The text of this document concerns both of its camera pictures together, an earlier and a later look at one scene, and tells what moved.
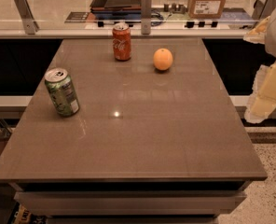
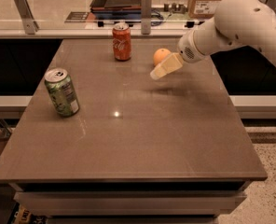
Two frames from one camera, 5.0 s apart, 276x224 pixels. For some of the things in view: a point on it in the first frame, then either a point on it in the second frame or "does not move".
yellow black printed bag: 22,216 does not move
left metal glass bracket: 30,23 does not move
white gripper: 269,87 to 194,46
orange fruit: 162,59 does not move
